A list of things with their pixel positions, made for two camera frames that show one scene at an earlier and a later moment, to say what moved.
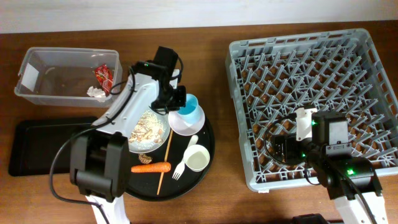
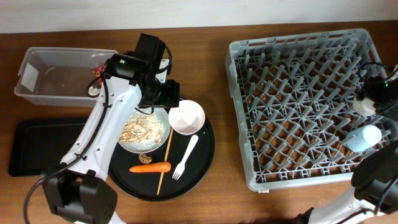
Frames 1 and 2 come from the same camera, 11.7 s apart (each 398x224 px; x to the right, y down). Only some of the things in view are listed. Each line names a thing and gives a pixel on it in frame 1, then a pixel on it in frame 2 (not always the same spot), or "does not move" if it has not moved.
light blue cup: [189, 112] -> [364, 138]
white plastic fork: [181, 167] does not move
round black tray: [191, 158] does not move
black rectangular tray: [36, 140] does not move
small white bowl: [183, 128] does not move
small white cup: [196, 157] -> [364, 106]
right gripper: [289, 140] -> [369, 90]
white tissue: [97, 93] does not move
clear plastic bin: [62, 76] does not move
